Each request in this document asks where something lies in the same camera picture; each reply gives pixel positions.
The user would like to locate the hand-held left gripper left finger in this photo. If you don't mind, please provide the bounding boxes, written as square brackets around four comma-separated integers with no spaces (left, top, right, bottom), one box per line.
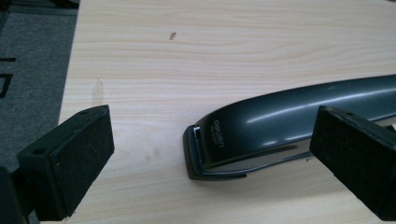
[17,104,116,222]

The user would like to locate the grey floor mat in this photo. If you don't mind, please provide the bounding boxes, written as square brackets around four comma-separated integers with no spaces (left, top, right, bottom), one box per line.
[0,0,80,172]

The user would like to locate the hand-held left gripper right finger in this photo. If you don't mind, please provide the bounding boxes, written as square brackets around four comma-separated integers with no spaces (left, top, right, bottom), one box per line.
[309,105,396,222]

